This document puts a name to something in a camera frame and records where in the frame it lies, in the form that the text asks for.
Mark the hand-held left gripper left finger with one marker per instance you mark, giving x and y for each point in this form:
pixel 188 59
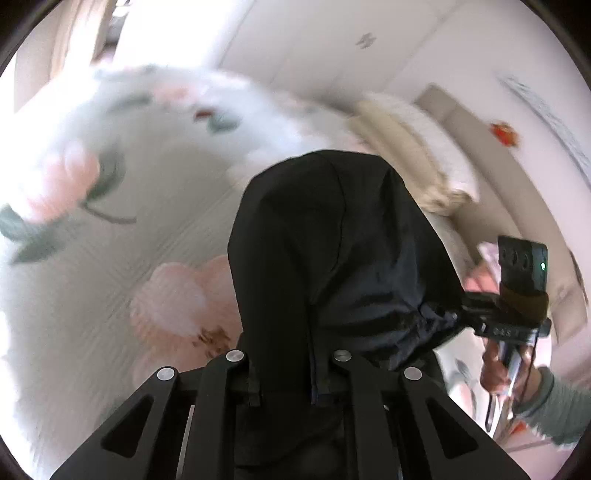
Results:
pixel 220 385

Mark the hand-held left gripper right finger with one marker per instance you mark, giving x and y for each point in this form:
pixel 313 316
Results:
pixel 359 392

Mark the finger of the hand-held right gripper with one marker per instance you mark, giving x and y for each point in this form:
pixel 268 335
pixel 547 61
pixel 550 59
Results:
pixel 475 308

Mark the black garment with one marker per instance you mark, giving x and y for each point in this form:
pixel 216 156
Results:
pixel 332 258

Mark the person's right forearm grey sleeve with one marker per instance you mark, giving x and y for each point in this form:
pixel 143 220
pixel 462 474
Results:
pixel 556 410

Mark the person's right hand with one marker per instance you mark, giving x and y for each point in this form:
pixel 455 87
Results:
pixel 490 374

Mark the beige headboard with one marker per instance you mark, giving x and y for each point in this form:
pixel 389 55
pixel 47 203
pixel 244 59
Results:
pixel 498 184

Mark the beige pillow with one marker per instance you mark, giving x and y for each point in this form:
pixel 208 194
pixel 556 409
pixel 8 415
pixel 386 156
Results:
pixel 415 147

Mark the white floral bed cover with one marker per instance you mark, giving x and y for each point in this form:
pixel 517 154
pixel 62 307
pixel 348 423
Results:
pixel 115 207

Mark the beige curtain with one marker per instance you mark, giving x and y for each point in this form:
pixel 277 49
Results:
pixel 55 50

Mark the red wall ornament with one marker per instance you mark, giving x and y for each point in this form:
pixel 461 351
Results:
pixel 504 133

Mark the white wall poster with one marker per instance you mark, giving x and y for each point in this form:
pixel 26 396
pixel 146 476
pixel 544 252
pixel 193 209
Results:
pixel 549 115

